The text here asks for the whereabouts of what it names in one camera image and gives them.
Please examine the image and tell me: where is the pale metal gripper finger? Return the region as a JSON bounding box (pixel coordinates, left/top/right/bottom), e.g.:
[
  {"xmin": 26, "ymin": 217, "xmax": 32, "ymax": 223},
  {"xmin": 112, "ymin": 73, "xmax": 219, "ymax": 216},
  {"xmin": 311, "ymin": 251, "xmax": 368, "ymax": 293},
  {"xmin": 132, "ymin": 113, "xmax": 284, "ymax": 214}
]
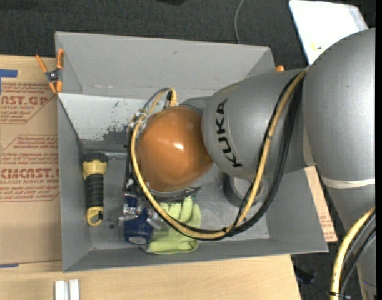
[
  {"xmin": 146, "ymin": 211, "xmax": 163, "ymax": 231},
  {"xmin": 117, "ymin": 205, "xmax": 139, "ymax": 223}
]

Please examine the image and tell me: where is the grey metal bin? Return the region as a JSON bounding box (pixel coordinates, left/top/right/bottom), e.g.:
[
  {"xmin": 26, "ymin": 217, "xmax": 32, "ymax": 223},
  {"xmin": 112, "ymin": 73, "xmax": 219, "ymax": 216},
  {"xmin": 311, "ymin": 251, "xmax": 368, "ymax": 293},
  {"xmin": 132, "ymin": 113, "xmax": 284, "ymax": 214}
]
[{"xmin": 54, "ymin": 31, "xmax": 329, "ymax": 273}]

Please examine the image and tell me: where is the yellow and black flashlight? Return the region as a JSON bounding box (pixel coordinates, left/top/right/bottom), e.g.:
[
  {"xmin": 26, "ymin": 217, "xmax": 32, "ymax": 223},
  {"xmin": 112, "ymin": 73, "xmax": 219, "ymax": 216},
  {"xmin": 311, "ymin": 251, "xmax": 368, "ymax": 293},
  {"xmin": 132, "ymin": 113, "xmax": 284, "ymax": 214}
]
[{"xmin": 81, "ymin": 151, "xmax": 109, "ymax": 228}]

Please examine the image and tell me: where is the light green cloth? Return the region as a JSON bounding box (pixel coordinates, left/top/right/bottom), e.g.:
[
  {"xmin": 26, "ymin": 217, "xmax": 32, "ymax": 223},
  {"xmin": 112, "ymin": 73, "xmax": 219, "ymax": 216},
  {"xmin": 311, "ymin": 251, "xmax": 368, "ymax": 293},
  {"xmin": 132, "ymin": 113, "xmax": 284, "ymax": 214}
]
[{"xmin": 146, "ymin": 196, "xmax": 202, "ymax": 256}]

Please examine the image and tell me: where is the grey tape roll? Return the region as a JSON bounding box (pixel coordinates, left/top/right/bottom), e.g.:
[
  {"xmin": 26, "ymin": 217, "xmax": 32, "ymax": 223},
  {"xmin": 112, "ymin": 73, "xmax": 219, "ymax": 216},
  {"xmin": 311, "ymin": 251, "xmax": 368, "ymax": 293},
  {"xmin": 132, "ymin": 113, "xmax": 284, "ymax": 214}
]
[{"xmin": 223, "ymin": 172, "xmax": 269, "ymax": 209}]

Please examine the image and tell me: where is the brown cardboard board, red print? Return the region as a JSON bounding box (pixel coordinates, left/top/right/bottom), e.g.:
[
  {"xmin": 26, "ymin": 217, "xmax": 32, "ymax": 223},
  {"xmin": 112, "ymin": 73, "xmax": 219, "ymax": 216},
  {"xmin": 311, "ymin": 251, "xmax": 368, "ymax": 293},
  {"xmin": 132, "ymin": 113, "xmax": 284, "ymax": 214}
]
[{"xmin": 0, "ymin": 54, "xmax": 339, "ymax": 270}]

